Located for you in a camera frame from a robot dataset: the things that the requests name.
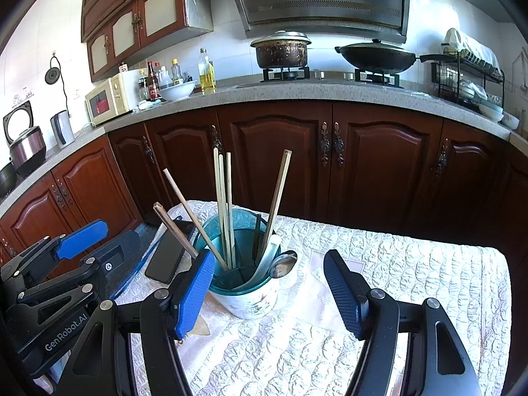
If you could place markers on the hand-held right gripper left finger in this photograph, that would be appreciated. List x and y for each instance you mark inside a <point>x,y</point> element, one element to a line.
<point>192,293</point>

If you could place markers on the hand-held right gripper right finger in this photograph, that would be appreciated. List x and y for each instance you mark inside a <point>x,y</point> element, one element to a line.
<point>344,293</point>

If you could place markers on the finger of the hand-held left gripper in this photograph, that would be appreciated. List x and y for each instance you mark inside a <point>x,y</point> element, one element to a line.
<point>82,237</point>
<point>119,251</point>

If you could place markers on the white floral utensil holder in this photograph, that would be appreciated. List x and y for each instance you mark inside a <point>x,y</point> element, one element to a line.
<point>247,301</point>

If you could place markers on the dark brown chopstick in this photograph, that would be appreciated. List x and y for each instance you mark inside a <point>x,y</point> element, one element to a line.
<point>256,235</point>
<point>175,231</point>

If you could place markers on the metal spoon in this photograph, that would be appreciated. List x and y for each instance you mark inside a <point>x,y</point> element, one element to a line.
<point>284,263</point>

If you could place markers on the light wooden chopstick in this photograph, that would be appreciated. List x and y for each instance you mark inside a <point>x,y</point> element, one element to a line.
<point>194,218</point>
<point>223,181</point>
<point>217,177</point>
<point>229,181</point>

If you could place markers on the white ceramic spoon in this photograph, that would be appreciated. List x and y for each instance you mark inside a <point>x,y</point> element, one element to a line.
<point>268,255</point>

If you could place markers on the black smartphone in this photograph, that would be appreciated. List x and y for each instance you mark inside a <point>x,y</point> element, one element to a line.
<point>167,255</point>

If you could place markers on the white quilted tablecloth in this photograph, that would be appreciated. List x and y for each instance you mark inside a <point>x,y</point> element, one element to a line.
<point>412,276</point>

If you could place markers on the black pot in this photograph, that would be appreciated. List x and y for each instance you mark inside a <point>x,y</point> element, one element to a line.
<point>6,179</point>

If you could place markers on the rice cooker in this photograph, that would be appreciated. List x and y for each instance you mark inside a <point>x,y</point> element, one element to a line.
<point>27,152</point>

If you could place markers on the white electric kettle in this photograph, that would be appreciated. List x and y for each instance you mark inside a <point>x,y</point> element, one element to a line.
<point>62,130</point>

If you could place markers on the cream microwave oven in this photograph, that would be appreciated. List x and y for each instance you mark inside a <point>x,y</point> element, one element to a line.
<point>105,103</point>

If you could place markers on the dark sauce bottle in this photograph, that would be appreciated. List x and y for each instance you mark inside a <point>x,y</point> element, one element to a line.
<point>153,84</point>

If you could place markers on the white mixing bowl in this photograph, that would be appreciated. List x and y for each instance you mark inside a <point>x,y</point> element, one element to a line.
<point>177,90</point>

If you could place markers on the clear bottle yellow cap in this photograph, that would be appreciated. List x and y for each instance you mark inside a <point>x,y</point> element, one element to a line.
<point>177,74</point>

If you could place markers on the cooking oil bottle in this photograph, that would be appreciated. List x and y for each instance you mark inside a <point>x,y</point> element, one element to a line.
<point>207,78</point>

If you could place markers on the gas stove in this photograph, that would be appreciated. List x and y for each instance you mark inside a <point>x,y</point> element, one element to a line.
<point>321,75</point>

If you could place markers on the pale ceramic bowl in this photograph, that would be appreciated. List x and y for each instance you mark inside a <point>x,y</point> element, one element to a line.
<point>491,112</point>
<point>511,121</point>

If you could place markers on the black wok with lid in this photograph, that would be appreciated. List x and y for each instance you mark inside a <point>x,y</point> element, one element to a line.
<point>375,60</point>

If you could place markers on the blackened cooking pot with lid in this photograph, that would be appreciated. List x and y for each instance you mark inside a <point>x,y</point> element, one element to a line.
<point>280,53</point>

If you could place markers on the white cloth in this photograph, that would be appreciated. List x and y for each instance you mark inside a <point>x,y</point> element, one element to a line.
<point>458,39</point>

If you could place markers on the steel range hood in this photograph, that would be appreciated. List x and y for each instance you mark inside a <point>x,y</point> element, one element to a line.
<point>321,8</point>

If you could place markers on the white wall socket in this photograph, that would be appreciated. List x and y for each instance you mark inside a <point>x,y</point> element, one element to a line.
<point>76,92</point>

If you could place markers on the black round wall hanging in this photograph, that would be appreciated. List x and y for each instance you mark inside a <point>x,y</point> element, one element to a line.
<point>52,75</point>

